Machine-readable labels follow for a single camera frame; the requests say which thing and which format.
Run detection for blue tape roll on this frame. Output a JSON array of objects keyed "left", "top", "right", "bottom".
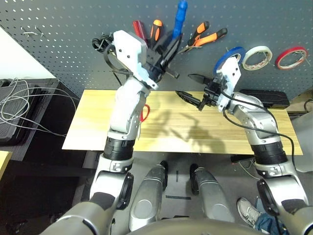
[{"left": 213, "top": 46, "right": 246, "bottom": 74}]

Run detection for white floor cable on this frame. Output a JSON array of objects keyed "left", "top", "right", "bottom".
[{"left": 239, "top": 159, "right": 255, "bottom": 177}]

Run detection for red tape roll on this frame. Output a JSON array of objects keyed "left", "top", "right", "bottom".
[{"left": 275, "top": 46, "right": 309, "bottom": 71}]

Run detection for light wooden board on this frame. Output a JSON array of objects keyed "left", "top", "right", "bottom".
[{"left": 0, "top": 151, "right": 13, "bottom": 180}]

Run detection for blue handled screwdriver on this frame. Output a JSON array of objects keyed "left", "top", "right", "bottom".
[{"left": 172, "top": 0, "right": 189, "bottom": 41}]

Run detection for silver robot left leg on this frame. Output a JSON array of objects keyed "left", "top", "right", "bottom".
[{"left": 128, "top": 160, "right": 170, "bottom": 232}]

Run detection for grey robot torso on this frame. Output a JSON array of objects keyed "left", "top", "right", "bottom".
[{"left": 122, "top": 216, "right": 272, "bottom": 235}]

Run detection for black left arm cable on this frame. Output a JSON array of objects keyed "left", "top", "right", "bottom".
[{"left": 102, "top": 32, "right": 131, "bottom": 87}]

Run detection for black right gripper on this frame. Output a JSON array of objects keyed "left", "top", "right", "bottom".
[{"left": 175, "top": 73, "right": 227, "bottom": 112}]

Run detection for red handled scissors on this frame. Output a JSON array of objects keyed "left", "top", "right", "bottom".
[{"left": 136, "top": 103, "right": 151, "bottom": 141}]

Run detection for grey wire bundle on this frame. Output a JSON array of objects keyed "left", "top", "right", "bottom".
[{"left": 0, "top": 77, "right": 80, "bottom": 138}]

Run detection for orange black needle-nose pliers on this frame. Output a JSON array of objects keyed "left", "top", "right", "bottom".
[{"left": 179, "top": 21, "right": 228, "bottom": 55}]

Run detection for silver robot leg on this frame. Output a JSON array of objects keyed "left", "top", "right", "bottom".
[
  {"left": 189, "top": 163, "right": 236, "bottom": 224},
  {"left": 128, "top": 160, "right": 170, "bottom": 232}
]

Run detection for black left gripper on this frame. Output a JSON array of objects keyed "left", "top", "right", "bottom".
[{"left": 142, "top": 32, "right": 183, "bottom": 82}]

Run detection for white moulded plastic shell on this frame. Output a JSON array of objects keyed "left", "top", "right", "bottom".
[{"left": 291, "top": 115, "right": 313, "bottom": 172}]

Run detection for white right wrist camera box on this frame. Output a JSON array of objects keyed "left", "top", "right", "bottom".
[{"left": 214, "top": 56, "right": 244, "bottom": 110}]

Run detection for orange black handled screwdriver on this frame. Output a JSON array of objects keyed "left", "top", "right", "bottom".
[{"left": 149, "top": 19, "right": 163, "bottom": 46}]

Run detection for black handled scissors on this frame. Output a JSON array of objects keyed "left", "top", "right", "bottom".
[{"left": 91, "top": 32, "right": 116, "bottom": 53}]

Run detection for dark grey pegboard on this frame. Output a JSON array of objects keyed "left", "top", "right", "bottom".
[{"left": 0, "top": 0, "right": 313, "bottom": 99}]

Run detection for black plastic tool case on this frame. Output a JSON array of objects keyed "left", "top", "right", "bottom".
[{"left": 239, "top": 89, "right": 291, "bottom": 110}]

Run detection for black low cabinet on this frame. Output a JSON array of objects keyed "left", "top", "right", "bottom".
[{"left": 0, "top": 78, "right": 80, "bottom": 163}]

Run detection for white tape roll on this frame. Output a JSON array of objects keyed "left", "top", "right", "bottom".
[{"left": 242, "top": 45, "right": 273, "bottom": 72}]

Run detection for white grey sneaker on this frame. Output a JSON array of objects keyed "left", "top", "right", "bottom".
[{"left": 236, "top": 197, "right": 264, "bottom": 230}]

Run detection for red transparent handled screwdriver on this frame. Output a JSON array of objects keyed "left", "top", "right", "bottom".
[{"left": 132, "top": 20, "right": 149, "bottom": 43}]

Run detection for silver robot right leg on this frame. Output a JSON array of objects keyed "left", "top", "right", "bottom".
[{"left": 189, "top": 163, "right": 236, "bottom": 224}]

